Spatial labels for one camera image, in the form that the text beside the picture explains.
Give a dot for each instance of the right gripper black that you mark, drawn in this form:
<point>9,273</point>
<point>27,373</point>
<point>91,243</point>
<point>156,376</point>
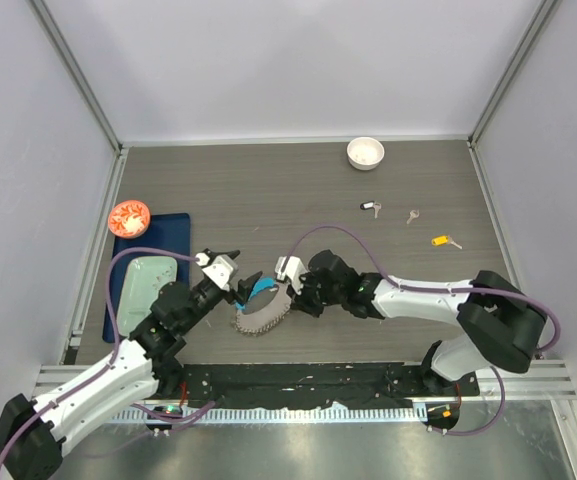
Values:
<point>302,301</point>

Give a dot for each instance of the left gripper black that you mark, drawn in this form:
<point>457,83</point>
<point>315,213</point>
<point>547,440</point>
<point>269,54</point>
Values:
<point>244,287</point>

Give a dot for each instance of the large keyring with small rings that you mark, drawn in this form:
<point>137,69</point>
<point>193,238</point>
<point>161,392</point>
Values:
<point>266,307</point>

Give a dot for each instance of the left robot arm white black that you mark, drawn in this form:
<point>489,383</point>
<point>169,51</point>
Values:
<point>36,434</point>

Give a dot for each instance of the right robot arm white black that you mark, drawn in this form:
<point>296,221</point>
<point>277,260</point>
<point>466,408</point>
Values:
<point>499,327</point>

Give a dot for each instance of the key with black tag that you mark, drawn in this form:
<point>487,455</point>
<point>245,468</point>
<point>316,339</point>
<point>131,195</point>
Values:
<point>372,206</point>

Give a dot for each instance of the pale green rectangular plate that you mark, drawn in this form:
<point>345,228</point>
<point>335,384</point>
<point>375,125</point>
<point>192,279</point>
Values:
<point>144,277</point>

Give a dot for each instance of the bare silver key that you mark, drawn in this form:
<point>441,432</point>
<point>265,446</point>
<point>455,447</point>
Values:
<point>413,214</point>

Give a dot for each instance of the key with yellow tag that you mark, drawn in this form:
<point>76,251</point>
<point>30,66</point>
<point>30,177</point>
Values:
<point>445,240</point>

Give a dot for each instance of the orange patterned bowl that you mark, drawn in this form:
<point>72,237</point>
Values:
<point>129,219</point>

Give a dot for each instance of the white bowl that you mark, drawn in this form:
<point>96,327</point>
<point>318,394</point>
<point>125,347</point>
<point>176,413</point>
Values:
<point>365,153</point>

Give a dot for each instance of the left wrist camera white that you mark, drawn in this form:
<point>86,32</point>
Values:
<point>221,271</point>

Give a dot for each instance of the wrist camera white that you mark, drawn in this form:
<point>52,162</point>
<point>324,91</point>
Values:
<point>290,270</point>
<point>221,271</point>

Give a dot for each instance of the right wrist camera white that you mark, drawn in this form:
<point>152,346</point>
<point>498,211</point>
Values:
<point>290,270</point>

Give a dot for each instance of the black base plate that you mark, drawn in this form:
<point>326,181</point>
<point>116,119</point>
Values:
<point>366,385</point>

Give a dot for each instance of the slotted cable duct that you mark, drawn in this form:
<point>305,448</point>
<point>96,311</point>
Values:
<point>336,413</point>

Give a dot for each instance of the aluminium frame rail front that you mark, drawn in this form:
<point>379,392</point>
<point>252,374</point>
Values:
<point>545,380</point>

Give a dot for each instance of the left aluminium corner post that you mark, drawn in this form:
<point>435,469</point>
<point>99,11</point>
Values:
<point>66,56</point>

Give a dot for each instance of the aluminium corner post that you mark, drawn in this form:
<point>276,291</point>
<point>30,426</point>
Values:
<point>66,56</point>
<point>536,27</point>

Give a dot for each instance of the right aluminium corner post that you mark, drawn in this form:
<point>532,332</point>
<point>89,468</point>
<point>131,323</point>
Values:
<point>536,27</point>

